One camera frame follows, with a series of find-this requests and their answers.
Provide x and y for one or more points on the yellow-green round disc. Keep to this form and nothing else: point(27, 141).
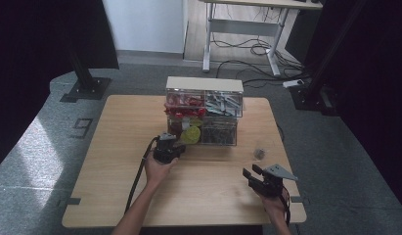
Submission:
point(190, 134)

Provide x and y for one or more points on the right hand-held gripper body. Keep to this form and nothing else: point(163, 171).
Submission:
point(270, 184)

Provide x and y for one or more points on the pile of grey metal parts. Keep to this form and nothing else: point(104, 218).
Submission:
point(223, 103)

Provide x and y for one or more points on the white power strip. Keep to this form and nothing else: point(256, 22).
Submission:
point(293, 83)

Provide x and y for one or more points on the dark curtain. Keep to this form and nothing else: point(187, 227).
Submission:
point(32, 49)
point(374, 81)

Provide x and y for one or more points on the small grey round thing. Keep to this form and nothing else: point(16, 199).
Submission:
point(259, 153)

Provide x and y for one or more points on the black metal stand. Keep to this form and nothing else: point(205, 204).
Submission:
point(314, 88)
point(86, 83)

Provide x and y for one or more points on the person's right hand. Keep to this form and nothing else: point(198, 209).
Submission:
point(275, 204)

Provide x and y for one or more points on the person's left hand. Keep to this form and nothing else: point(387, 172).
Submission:
point(157, 173)

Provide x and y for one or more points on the pile of red small parts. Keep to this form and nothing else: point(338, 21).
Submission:
point(184, 109)

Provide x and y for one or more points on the clear drawer organizer white top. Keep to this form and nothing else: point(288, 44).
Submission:
point(205, 84)

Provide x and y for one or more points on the pile of dark small parts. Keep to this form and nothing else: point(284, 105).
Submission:
point(218, 132)

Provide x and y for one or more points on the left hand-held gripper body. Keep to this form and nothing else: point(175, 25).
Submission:
point(165, 150)

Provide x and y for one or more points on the white metal-legged desk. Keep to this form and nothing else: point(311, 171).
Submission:
point(241, 27)

